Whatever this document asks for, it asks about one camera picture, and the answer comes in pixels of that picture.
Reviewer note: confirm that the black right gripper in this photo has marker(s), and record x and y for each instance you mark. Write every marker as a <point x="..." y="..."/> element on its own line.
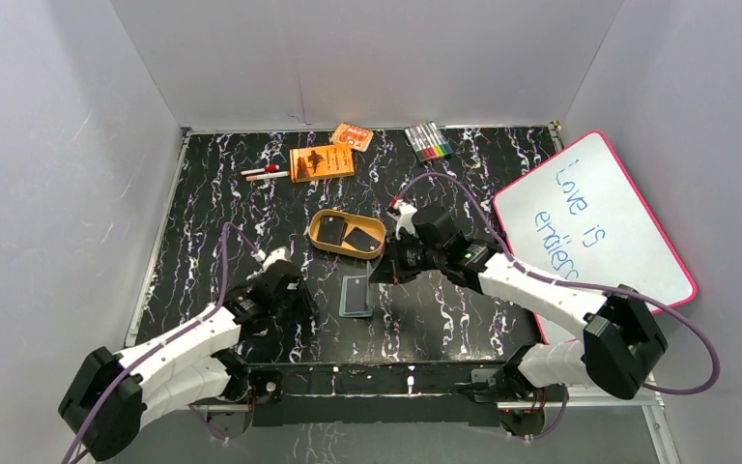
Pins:
<point x="389" y="269"/>

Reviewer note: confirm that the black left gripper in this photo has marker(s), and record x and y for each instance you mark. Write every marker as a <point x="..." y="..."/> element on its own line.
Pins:
<point x="296" y="302"/>

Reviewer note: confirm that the mint green card holder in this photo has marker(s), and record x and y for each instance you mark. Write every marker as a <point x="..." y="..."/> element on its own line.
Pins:
<point x="371" y="310"/>

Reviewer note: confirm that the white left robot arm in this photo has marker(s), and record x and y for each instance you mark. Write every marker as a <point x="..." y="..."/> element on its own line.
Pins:
<point x="115" y="395"/>

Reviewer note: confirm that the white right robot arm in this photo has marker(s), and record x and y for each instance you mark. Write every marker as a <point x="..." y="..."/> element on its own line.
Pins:
<point x="616" y="340"/>

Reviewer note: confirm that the black credit card stack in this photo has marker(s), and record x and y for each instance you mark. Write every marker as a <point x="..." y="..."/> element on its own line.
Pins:
<point x="332" y="230"/>

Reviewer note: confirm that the small orange card box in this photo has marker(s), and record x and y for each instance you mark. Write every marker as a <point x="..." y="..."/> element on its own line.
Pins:
<point x="357" y="138"/>

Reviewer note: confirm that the orange oval tray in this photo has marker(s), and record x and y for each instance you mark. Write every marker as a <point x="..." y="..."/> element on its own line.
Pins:
<point x="373" y="226"/>

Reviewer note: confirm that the orange book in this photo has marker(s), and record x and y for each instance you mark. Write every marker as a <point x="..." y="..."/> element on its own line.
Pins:
<point x="321" y="163"/>

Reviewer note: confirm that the white marker pen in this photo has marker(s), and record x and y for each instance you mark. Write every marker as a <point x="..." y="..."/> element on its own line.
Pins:
<point x="267" y="176"/>

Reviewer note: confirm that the coloured marker pack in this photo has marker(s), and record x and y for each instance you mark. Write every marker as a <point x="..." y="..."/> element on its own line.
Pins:
<point x="428" y="142"/>

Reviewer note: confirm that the red capped marker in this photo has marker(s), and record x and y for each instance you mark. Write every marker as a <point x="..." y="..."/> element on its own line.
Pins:
<point x="262" y="170"/>

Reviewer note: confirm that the pink framed whiteboard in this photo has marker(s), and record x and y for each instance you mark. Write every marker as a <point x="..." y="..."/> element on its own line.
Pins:
<point x="579" y="215"/>

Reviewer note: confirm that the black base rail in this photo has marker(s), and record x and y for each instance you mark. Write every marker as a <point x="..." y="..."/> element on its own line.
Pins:
<point x="472" y="393"/>

